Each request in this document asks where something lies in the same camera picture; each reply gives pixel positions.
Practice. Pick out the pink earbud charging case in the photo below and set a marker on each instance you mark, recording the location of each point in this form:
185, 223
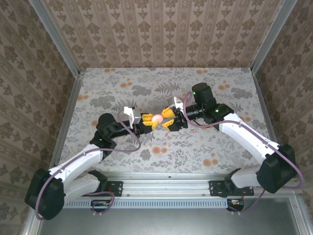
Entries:
157, 118

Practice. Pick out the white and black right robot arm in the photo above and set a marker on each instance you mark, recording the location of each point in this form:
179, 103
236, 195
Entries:
244, 132

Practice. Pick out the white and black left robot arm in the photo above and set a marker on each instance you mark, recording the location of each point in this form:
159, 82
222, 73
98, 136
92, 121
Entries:
80, 161

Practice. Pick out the floral tablecloth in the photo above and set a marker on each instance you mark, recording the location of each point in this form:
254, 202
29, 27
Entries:
171, 159

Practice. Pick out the black controller box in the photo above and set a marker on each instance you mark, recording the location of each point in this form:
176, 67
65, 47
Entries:
100, 205
236, 205

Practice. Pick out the grey metal panel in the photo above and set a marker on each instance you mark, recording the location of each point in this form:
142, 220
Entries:
171, 222

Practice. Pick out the aluminium table side rail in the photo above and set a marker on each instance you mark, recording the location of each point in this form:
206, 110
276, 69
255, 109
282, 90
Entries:
265, 110
68, 122

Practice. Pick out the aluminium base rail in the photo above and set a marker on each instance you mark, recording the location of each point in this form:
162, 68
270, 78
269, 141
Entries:
166, 186

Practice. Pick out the aluminium frame post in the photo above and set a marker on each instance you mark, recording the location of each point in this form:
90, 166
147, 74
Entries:
59, 41
272, 36

